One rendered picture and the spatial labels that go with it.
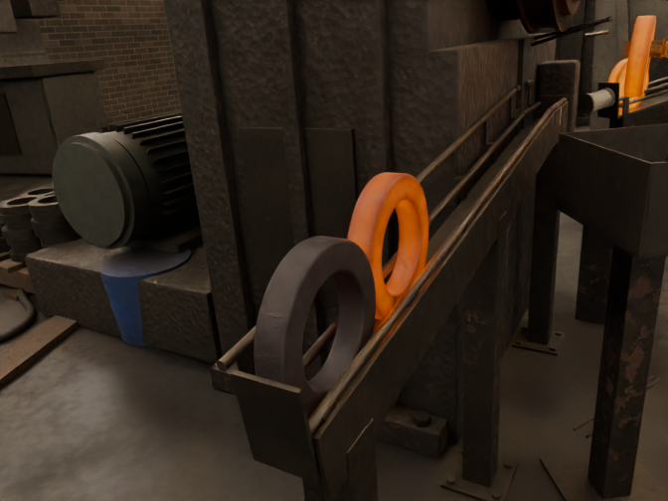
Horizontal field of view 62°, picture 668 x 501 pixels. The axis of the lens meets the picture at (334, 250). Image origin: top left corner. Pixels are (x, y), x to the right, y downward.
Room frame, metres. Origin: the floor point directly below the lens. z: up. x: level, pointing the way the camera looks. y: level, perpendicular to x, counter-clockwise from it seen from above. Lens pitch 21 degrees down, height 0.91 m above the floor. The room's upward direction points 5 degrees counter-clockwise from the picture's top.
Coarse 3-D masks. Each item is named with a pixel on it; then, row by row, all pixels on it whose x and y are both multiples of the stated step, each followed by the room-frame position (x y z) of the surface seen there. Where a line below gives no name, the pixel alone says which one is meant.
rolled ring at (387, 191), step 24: (384, 192) 0.61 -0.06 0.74; (408, 192) 0.66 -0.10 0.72; (360, 216) 0.60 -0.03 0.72; (384, 216) 0.60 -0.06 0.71; (408, 216) 0.70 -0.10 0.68; (360, 240) 0.58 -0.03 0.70; (408, 240) 0.70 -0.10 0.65; (408, 264) 0.69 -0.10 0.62; (384, 288) 0.59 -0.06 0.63; (408, 288) 0.65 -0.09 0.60; (384, 312) 0.59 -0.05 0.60
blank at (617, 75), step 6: (624, 60) 1.76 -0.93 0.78; (618, 66) 1.75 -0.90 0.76; (624, 66) 1.73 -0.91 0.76; (612, 72) 1.75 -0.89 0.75; (618, 72) 1.73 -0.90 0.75; (624, 72) 1.73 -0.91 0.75; (612, 78) 1.74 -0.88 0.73; (618, 78) 1.72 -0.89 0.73; (624, 78) 1.74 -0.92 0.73; (648, 78) 1.79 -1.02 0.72; (636, 102) 1.77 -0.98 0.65; (630, 108) 1.75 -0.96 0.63
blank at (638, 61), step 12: (636, 24) 1.13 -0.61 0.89; (648, 24) 1.12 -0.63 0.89; (636, 36) 1.11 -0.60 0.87; (648, 36) 1.10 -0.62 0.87; (636, 48) 1.10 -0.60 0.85; (648, 48) 1.09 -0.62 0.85; (636, 60) 1.10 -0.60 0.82; (648, 60) 1.18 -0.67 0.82; (636, 72) 1.10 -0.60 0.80; (624, 84) 1.12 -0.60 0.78; (636, 84) 1.11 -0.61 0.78; (636, 96) 1.14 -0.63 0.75
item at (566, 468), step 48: (576, 144) 0.92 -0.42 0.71; (624, 144) 0.99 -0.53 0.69; (576, 192) 0.91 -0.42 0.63; (624, 192) 0.77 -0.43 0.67; (624, 240) 0.76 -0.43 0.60; (624, 288) 0.86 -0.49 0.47; (624, 336) 0.85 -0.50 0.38; (624, 384) 0.85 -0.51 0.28; (624, 432) 0.85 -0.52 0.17; (576, 480) 0.90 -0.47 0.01; (624, 480) 0.85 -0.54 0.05
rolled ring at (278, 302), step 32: (288, 256) 0.47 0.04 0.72; (320, 256) 0.47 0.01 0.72; (352, 256) 0.52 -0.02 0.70; (288, 288) 0.44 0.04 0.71; (352, 288) 0.54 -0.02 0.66; (288, 320) 0.42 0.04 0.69; (352, 320) 0.54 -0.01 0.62; (256, 352) 0.42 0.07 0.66; (288, 352) 0.42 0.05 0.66; (352, 352) 0.52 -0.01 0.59; (288, 384) 0.41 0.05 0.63; (320, 384) 0.48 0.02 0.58
